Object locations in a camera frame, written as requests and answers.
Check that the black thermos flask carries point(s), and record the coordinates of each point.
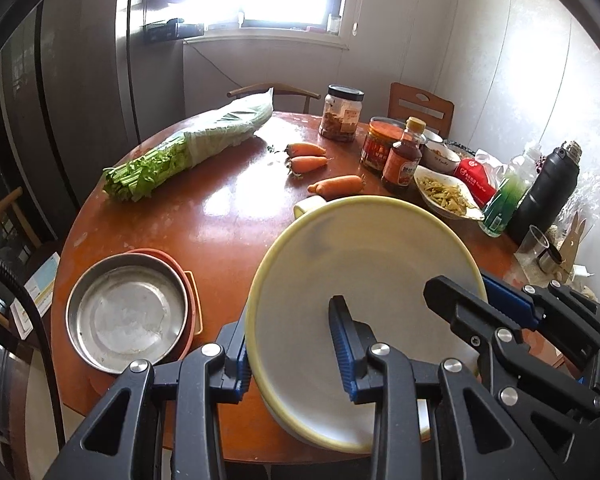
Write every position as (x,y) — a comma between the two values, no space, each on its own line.
(545,195)

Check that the red chili sauce jar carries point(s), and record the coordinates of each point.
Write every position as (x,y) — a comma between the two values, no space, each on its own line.
(377,147)

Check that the carrot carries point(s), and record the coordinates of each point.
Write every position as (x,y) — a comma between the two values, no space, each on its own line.
(307,163)
(337,185)
(305,149)

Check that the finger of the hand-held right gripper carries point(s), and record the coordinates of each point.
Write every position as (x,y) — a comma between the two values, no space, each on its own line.
(455,305)
(507,302)

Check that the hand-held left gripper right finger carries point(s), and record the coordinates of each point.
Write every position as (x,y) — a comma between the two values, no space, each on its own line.
(340,340)

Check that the orange plate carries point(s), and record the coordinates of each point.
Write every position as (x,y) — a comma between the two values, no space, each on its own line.
(199,307)

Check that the white ceramic bowl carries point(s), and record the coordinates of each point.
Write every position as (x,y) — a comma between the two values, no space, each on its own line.
(442,160)

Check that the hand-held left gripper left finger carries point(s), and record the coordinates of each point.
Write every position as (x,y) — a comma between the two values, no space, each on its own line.
(240,360)

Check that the salmon pink eared plate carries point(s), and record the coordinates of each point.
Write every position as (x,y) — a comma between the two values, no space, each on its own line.
(191,320)

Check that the white dish of food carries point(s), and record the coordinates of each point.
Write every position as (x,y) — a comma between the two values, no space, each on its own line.
(447,192)

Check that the pale yellow plate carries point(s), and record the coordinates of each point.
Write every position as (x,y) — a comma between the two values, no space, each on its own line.
(380,260)

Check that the small metal cup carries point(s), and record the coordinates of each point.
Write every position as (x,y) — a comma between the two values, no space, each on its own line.
(550,260)

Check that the orange chair back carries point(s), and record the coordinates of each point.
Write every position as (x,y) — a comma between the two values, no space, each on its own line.
(420,110)

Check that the patterned ceramic bowl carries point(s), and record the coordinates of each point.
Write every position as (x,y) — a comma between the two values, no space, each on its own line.
(462,149)

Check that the small bottle on windowsill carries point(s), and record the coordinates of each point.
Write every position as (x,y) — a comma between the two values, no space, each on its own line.
(334,24)

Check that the celery bunch in plastic bag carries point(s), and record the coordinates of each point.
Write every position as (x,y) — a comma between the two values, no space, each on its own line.
(205,140)

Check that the white paper box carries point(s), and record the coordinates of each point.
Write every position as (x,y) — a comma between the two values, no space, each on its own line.
(37,292)

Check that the green plastic bottle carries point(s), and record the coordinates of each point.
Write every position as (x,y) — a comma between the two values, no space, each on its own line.
(505,200)

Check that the clear drinking glass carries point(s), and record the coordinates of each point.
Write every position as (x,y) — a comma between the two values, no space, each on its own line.
(532,240)

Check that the black device on windowsill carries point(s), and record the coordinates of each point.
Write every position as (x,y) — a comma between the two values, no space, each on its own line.
(172,30)

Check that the grey refrigerator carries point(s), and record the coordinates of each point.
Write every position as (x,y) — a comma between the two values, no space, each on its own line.
(80,110)

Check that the round metal plate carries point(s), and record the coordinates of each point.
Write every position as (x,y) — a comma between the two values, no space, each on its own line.
(125,315)

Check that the red packet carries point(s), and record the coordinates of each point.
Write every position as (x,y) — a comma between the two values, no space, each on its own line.
(475,177)

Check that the clear jar with black lid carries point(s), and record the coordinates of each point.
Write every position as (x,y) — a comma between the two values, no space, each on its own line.
(340,115)

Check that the brown sauce bottle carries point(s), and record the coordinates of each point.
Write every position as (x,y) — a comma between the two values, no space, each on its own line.
(402,167)

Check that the curved wooden chair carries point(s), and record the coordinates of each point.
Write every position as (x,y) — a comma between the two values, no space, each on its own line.
(280,89)

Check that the clear plastic bag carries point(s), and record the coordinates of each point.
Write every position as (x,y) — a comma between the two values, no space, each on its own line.
(587,195)

